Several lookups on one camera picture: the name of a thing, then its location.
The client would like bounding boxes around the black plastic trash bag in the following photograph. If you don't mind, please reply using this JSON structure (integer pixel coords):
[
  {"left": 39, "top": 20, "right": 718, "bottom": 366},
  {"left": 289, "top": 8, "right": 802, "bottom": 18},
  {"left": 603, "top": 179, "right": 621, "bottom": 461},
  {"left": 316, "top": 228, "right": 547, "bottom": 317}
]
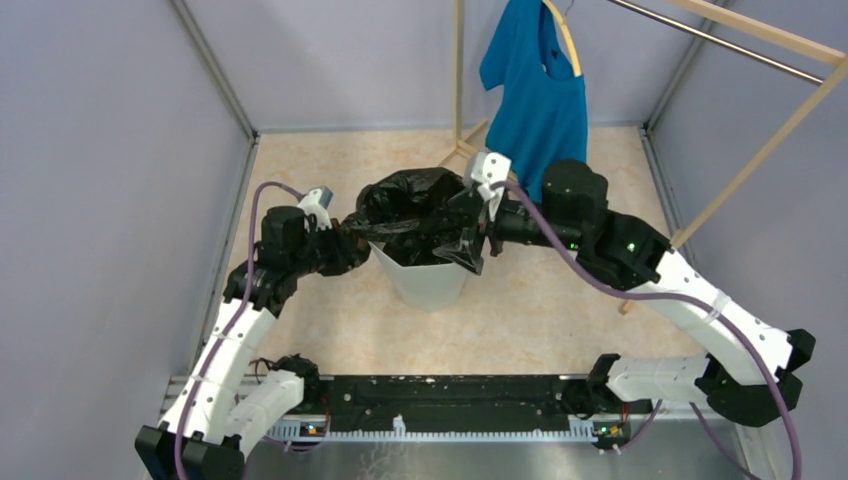
[{"left": 341, "top": 167, "right": 484, "bottom": 275}]

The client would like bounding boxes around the white translucent trash bin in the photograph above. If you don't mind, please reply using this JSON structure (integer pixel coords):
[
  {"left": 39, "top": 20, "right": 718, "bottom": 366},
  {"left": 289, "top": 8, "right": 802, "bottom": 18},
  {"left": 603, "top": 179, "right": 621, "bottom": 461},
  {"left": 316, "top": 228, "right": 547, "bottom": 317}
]
[{"left": 369, "top": 242, "right": 470, "bottom": 312}]

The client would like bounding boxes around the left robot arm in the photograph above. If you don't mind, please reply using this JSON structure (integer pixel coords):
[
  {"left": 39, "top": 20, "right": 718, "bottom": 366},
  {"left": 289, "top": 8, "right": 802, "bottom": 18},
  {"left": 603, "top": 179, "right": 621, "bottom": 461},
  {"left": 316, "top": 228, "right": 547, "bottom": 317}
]
[{"left": 135, "top": 204, "right": 370, "bottom": 479}]

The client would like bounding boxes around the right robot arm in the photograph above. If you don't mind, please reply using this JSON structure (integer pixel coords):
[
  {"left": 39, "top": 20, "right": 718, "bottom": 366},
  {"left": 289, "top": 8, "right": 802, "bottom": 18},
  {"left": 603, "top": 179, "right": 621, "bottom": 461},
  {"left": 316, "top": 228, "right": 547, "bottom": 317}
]
[{"left": 441, "top": 153, "right": 816, "bottom": 427}]

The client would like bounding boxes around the blue t-shirt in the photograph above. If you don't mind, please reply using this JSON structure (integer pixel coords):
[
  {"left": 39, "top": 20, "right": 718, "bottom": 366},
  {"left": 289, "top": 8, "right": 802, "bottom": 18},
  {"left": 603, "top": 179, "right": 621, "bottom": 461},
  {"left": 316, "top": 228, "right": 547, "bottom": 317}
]
[{"left": 479, "top": 0, "right": 589, "bottom": 202}]

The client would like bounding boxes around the wooden clothes hanger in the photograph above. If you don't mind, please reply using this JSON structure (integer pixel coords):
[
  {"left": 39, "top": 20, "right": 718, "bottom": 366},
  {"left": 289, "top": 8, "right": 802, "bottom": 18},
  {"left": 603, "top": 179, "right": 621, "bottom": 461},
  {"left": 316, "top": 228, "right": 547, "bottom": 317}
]
[{"left": 542, "top": 0, "right": 583, "bottom": 77}]

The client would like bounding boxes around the wooden clothes rack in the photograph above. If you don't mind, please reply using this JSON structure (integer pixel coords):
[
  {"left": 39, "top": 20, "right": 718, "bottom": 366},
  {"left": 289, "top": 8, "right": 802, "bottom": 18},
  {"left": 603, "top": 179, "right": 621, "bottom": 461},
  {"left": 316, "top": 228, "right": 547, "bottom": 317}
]
[{"left": 437, "top": 0, "right": 848, "bottom": 316}]

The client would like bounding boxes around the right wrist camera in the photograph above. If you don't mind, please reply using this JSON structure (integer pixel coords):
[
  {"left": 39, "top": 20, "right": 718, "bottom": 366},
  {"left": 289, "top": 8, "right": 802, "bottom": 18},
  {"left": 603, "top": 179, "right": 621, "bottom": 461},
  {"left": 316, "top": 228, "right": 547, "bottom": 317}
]
[{"left": 463, "top": 151, "right": 512, "bottom": 221}]

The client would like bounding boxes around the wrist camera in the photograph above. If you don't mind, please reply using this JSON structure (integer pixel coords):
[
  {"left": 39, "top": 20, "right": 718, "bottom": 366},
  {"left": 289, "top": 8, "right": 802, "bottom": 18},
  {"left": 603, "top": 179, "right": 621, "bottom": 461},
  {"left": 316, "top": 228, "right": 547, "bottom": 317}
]
[
  {"left": 297, "top": 186, "right": 333, "bottom": 230},
  {"left": 463, "top": 151, "right": 512, "bottom": 221}
]

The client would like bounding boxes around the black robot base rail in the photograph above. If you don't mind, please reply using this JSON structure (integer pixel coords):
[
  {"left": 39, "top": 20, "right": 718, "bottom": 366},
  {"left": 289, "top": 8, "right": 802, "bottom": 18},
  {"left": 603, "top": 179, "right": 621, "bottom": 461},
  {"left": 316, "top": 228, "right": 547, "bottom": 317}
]
[{"left": 162, "top": 372, "right": 670, "bottom": 444}]

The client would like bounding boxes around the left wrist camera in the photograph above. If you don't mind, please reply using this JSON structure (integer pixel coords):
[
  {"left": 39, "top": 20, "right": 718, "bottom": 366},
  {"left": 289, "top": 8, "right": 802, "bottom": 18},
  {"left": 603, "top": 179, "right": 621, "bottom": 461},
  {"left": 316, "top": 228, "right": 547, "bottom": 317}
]
[{"left": 297, "top": 186, "right": 333, "bottom": 230}]

